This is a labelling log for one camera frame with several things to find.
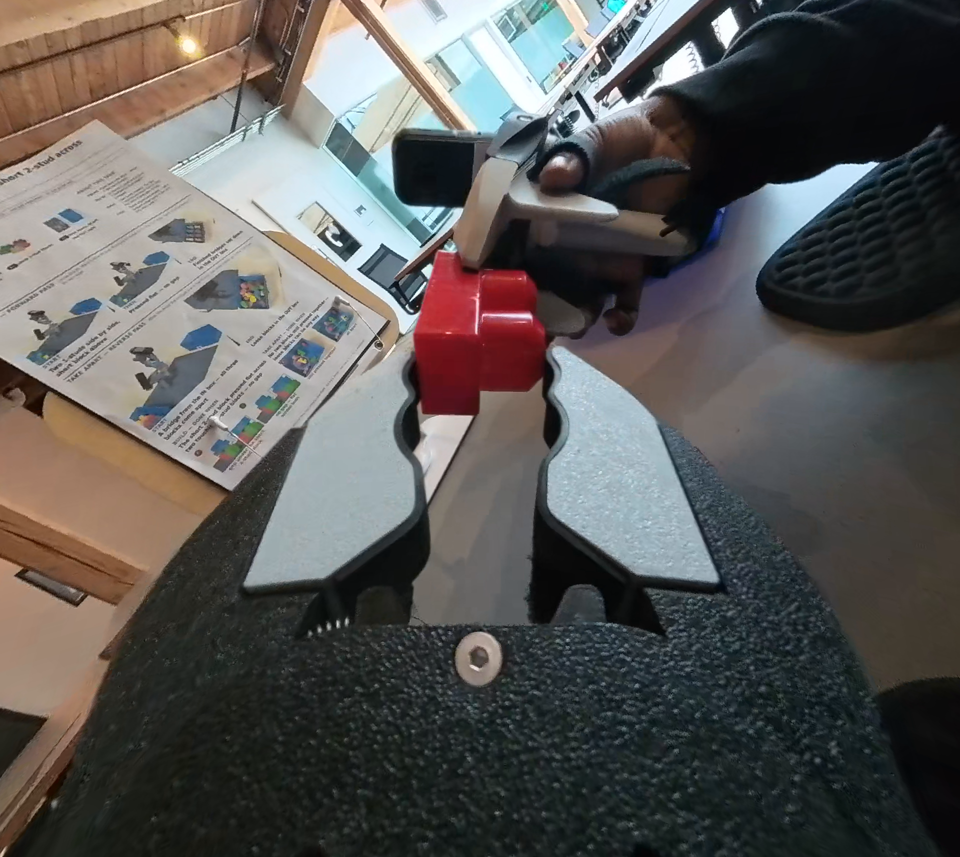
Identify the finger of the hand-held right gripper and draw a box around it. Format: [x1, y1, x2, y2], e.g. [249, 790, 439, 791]
[414, 407, 478, 503]
[455, 164, 601, 273]

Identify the black office chair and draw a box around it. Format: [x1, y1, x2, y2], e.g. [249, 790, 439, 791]
[360, 245, 430, 315]

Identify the black perforated rubber pad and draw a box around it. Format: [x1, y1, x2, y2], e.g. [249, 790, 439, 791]
[755, 122, 960, 336]

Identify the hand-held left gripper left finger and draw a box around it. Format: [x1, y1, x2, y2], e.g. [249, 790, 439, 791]
[240, 344, 439, 603]

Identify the printed instruction sheet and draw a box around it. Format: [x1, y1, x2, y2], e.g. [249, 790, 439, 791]
[0, 122, 388, 476]

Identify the red mega block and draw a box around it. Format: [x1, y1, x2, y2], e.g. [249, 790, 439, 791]
[414, 254, 547, 417]

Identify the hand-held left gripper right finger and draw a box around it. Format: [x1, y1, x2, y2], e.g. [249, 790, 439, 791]
[528, 344, 724, 600]

